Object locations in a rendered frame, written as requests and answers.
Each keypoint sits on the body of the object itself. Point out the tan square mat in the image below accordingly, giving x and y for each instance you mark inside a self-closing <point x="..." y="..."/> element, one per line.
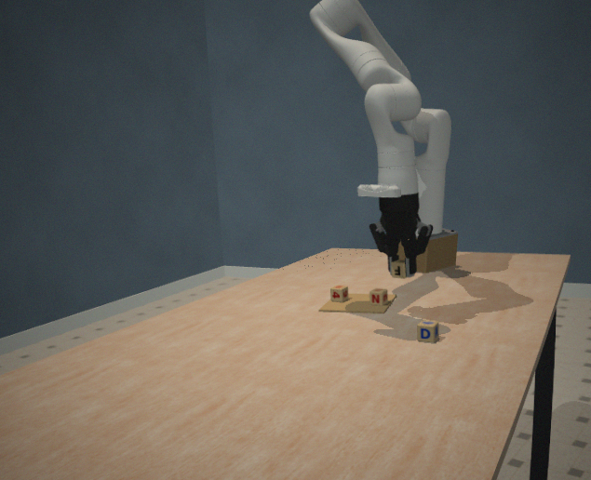
<point x="356" y="303"/>

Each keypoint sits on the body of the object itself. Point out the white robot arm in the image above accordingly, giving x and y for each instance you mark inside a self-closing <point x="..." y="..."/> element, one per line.
<point x="394" y="98"/>

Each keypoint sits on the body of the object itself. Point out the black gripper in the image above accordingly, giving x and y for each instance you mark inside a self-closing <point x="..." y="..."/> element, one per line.
<point x="402" y="221"/>

